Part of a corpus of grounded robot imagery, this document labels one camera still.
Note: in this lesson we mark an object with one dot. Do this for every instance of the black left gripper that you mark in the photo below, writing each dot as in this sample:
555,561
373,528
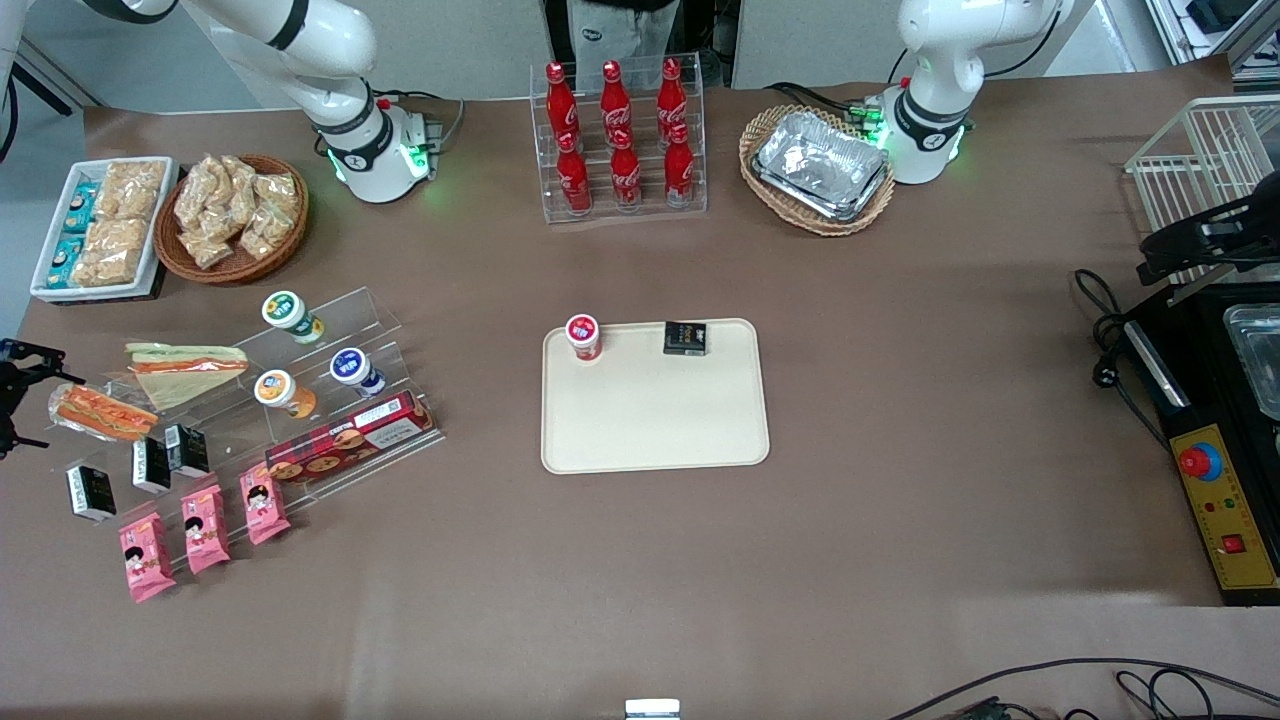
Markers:
1240,229

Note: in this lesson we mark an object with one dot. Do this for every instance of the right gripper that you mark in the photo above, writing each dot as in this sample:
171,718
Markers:
12,380

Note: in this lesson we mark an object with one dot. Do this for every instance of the orange filling sandwich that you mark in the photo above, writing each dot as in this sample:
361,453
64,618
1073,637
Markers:
105,413

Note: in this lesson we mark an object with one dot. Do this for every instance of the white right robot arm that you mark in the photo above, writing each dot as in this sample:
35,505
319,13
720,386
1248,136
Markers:
330,50

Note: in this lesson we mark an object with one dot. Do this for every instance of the wrapped green orange triangle sandwich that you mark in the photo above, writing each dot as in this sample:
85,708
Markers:
190,365

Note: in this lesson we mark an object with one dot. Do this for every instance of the cream plastic serving tray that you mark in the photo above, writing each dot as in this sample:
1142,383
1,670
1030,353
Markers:
650,420

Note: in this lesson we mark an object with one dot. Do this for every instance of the small black carton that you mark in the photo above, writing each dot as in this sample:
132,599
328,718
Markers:
90,493
187,450
150,465

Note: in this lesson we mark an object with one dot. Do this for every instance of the steel food pan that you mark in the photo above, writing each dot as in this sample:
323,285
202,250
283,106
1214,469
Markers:
1260,350

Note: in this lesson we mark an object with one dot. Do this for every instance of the black base under bin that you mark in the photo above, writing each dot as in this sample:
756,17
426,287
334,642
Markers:
120,299

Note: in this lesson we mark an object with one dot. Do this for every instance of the white rectangular bin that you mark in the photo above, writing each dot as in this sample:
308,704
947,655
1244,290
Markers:
42,265

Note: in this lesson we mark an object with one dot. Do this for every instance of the teal snack packet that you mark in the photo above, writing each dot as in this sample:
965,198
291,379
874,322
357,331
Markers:
62,260
80,208

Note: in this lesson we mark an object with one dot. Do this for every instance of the black food warmer yellow panel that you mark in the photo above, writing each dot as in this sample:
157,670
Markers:
1205,400

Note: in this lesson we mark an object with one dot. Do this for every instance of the tan rice cracker pack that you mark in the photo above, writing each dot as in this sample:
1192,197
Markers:
103,270
115,240
133,185

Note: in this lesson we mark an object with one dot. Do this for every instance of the pink snack packet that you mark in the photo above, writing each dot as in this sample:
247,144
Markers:
264,505
205,528
145,555

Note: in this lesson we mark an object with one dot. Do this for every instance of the clear bag of tan snacks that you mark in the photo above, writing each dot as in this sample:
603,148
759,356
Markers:
205,248
238,178
265,235
197,195
278,190

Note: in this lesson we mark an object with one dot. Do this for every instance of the dark brown wicker basket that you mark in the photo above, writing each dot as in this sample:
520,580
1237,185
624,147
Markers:
240,270

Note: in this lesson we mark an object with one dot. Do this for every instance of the orange yogurt cup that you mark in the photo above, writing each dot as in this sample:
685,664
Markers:
282,392

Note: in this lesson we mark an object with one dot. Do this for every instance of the green lid yogurt cup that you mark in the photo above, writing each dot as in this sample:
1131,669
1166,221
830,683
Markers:
290,313

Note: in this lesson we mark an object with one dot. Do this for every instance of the clear acrylic step shelf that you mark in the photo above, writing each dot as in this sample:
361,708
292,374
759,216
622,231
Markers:
335,325

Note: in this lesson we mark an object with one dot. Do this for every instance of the red plaid cookie box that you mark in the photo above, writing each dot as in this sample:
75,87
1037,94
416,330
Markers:
345,445

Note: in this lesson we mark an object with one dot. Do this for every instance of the aluminium foil container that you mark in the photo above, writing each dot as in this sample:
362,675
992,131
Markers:
820,160
860,210

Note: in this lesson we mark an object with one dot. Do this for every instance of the grey metal profile bar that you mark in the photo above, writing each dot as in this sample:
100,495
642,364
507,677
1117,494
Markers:
60,85

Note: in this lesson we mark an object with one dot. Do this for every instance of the blue lid yogurt cup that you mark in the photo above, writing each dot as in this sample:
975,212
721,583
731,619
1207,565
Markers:
355,370

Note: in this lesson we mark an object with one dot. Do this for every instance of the light wicker basket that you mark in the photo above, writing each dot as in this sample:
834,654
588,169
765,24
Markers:
835,225

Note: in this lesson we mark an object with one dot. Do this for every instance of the black tissue box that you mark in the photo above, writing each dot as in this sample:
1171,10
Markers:
685,338

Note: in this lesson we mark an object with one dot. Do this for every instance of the red cola bottle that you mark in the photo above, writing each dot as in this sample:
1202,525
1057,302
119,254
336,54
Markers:
613,95
671,95
572,175
560,100
679,168
625,172

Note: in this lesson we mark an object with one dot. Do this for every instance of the clear acrylic bottle rack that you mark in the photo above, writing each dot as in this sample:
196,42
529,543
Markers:
645,200

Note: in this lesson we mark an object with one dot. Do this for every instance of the red lid yogurt cup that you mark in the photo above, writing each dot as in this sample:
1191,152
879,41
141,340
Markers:
583,335

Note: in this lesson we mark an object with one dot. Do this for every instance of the person in grey trousers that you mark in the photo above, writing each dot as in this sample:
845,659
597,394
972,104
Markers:
610,30

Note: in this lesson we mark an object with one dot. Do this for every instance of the white grey clamp block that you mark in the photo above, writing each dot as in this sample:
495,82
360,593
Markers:
652,710

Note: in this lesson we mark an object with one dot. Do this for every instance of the grey metal frame shelf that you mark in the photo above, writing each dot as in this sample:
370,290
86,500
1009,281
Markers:
1250,40

